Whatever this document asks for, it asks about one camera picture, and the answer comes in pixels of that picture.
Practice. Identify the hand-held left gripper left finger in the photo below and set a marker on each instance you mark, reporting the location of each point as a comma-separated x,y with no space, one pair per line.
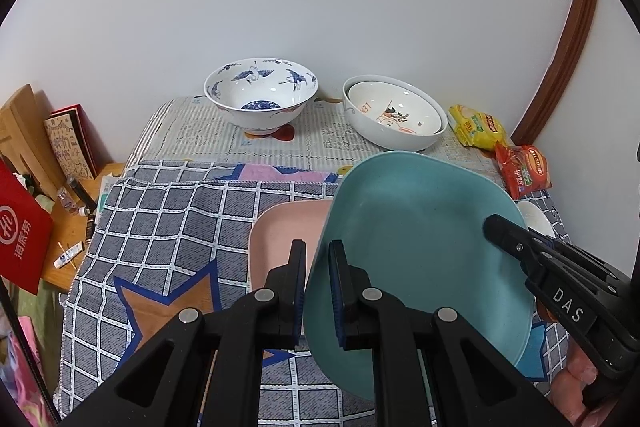
300,287

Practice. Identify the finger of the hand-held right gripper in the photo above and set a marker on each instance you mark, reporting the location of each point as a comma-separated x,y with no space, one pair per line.
507,237

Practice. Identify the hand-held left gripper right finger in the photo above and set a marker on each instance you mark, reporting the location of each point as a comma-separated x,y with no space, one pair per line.
337,297

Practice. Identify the white patterned bowl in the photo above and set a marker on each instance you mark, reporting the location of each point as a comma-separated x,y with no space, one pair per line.
537,214

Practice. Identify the pink square plate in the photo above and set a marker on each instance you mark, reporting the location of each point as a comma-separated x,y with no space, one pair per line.
280,232

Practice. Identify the blue square plate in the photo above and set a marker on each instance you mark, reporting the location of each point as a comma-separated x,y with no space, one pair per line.
425,232

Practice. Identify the person's right hand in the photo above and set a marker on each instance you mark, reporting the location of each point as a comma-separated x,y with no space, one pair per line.
580,367

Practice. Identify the red chips bag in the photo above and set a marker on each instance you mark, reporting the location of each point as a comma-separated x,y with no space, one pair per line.
525,169

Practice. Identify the yellow chips bag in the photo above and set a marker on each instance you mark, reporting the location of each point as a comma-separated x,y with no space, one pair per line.
477,127

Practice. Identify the grey checked tablecloth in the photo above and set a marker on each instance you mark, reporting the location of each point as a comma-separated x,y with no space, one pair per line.
175,227

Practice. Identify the large white bowl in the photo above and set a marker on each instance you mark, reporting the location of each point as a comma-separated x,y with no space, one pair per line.
395,142

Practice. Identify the white fruit print bowl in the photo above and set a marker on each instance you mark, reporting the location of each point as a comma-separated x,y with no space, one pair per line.
395,104

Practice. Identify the fruit printed table cover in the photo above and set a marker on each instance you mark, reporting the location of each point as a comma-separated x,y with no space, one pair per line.
190,137

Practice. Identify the blue crane print bowl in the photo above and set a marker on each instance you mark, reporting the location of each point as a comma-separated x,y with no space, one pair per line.
260,82

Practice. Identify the wooden side table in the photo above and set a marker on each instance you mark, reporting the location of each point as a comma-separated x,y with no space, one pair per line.
100,172

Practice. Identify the small white tube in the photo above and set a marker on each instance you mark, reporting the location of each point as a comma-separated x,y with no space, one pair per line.
70,256

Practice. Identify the small black bottle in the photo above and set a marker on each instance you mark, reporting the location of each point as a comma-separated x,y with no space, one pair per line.
80,193

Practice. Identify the small glass bottle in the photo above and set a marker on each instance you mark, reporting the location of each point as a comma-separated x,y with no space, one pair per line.
67,202

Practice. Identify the red book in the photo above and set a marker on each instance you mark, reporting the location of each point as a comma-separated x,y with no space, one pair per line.
82,122

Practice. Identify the red paper bag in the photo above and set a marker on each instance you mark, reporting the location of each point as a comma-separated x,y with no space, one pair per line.
22,227

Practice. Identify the colourful printed cloth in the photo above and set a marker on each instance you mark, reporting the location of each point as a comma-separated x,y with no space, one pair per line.
25,367

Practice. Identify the wooden board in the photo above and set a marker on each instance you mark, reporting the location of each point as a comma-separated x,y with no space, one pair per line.
25,122

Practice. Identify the brown wooden door frame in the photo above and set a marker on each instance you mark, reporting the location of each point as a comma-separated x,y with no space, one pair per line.
565,57

